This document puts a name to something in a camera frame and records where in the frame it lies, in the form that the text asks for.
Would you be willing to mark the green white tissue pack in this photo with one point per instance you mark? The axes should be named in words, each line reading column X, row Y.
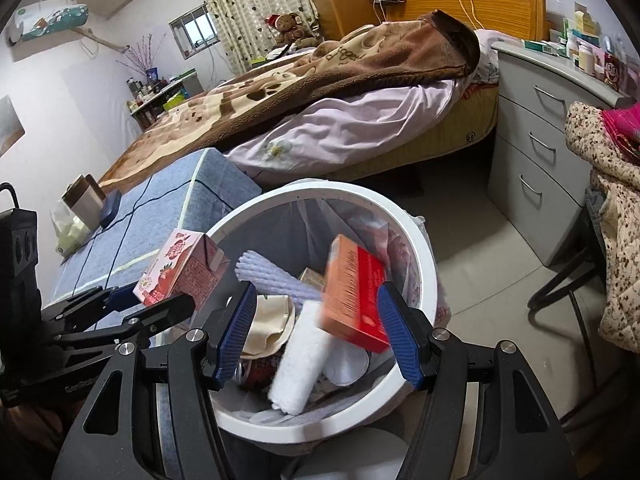
column 70, row 237

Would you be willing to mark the black metal chair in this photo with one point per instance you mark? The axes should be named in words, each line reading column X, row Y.
column 560, row 274

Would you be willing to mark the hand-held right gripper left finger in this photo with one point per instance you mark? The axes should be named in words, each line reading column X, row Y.
column 235, row 335

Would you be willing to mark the yellow bed base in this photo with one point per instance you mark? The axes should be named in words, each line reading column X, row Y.
column 450, row 130

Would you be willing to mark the translucent bin liner bag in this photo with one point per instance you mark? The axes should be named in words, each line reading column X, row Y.
column 280, row 225

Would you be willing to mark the beige medicine box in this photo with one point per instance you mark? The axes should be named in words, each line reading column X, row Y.
column 312, row 277

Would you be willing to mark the red box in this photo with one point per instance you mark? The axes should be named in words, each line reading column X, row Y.
column 350, row 295

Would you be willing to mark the wooden bed headboard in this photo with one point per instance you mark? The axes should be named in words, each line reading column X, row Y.
column 500, row 7

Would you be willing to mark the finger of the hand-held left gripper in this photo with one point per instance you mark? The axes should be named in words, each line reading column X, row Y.
column 122, row 296
column 165, row 310

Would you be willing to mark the purple foam net sleeve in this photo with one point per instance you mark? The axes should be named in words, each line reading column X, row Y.
column 270, row 275

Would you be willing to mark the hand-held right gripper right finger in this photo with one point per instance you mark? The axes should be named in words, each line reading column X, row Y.
column 400, row 335

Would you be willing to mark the small barred window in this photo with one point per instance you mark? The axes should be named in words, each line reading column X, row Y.
column 195, row 30

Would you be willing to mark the pale pink bed sheet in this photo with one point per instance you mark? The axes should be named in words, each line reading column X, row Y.
column 350, row 125

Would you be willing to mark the silver wall poster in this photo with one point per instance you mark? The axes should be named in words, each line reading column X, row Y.
column 10, row 127

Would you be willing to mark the green white medicine box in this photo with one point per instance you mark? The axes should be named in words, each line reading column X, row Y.
column 545, row 47

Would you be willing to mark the white wrapped pipe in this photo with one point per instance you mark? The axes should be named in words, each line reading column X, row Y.
column 100, row 40

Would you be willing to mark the floral quilted cloth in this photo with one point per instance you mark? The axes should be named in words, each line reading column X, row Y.
column 620, row 240

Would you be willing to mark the heart print curtain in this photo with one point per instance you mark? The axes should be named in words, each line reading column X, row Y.
column 245, row 5

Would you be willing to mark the brown teddy bear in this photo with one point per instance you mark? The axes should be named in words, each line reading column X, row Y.
column 292, row 27

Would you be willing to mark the white towel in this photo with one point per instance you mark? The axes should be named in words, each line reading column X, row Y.
column 300, row 360

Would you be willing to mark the brown printed blanket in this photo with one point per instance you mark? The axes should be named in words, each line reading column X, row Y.
column 300, row 75

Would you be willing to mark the brown white thermos mug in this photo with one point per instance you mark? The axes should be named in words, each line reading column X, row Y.
column 87, row 205

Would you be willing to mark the white round bin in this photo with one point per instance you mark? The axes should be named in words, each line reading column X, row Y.
column 310, row 435

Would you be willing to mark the person's left hand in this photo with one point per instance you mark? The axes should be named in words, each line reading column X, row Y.
column 35, row 420

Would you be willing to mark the blue checked table cloth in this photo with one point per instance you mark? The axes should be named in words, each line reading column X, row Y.
column 165, row 200

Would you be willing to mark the white cloth pouch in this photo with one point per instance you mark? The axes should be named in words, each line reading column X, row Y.
column 267, row 325

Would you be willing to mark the pink strawberry milk carton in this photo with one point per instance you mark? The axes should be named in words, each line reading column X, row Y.
column 185, row 265

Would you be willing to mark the pink metal can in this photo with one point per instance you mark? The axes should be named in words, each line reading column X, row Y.
column 257, row 372

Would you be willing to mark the cluttered dressing table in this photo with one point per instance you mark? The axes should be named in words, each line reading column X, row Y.
column 150, row 110

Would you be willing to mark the grey drawer cabinet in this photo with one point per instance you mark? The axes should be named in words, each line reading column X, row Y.
column 530, row 160

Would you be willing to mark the dark blue glasses case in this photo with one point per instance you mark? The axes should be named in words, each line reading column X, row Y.
column 111, row 209

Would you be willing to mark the covered air conditioner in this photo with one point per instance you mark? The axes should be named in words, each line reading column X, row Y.
column 50, row 22

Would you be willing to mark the pink blossom branches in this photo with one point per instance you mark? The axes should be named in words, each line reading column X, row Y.
column 145, row 55

